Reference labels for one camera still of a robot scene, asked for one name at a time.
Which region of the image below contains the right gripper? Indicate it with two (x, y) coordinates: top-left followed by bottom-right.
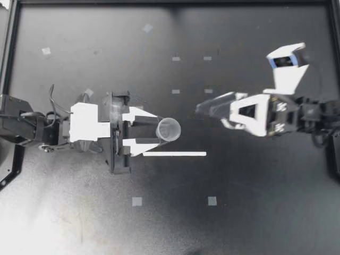
(194, 91), (303, 138)

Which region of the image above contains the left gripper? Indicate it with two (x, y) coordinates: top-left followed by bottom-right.
(102, 90), (171, 175)

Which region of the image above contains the small clear plastic cup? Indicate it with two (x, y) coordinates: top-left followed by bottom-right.
(156, 118), (182, 142)

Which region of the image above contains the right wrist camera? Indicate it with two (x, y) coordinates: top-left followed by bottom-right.
(266, 42), (311, 95)

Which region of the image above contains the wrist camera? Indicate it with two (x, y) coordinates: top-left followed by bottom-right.
(69, 103), (111, 141)
(266, 42), (311, 95)

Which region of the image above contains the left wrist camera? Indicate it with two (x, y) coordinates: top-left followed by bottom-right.
(69, 103), (111, 141)

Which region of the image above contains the black frame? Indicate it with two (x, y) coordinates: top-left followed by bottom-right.
(0, 0), (340, 101)

